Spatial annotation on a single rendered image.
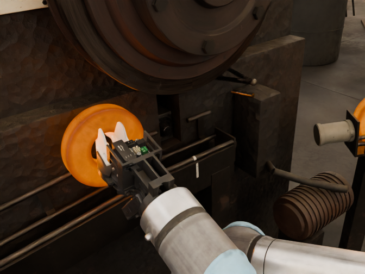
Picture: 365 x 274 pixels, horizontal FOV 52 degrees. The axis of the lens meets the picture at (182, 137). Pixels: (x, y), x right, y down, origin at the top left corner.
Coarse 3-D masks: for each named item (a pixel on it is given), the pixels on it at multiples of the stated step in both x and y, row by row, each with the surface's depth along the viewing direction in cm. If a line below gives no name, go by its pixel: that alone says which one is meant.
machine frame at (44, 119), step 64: (0, 64) 68; (64, 64) 75; (256, 64) 99; (0, 128) 68; (64, 128) 74; (192, 128) 95; (0, 192) 71; (64, 192) 80; (256, 192) 123; (0, 256) 77; (128, 256) 99
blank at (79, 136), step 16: (96, 112) 65; (112, 112) 67; (128, 112) 69; (80, 128) 64; (96, 128) 66; (112, 128) 68; (128, 128) 70; (64, 144) 65; (80, 144) 65; (64, 160) 66; (80, 160) 67; (96, 160) 71; (80, 176) 68; (96, 176) 70
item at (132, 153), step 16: (112, 144) 59; (128, 144) 59; (144, 144) 60; (112, 160) 58; (128, 160) 56; (144, 160) 56; (160, 160) 60; (112, 176) 61; (128, 176) 58; (144, 176) 57; (160, 176) 57; (128, 192) 60; (144, 192) 57; (160, 192) 59; (144, 208) 54
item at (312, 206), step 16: (320, 176) 107; (336, 176) 106; (288, 192) 103; (304, 192) 100; (320, 192) 101; (336, 192) 102; (352, 192) 105; (288, 208) 98; (304, 208) 97; (320, 208) 99; (336, 208) 101; (288, 224) 100; (304, 224) 97; (320, 224) 99; (288, 240) 107; (304, 240) 103; (320, 240) 106
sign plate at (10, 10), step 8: (0, 0) 62; (8, 0) 63; (16, 0) 64; (24, 0) 64; (32, 0) 65; (40, 0) 66; (0, 8) 63; (8, 8) 63; (16, 8) 64; (24, 8) 65; (32, 8) 65
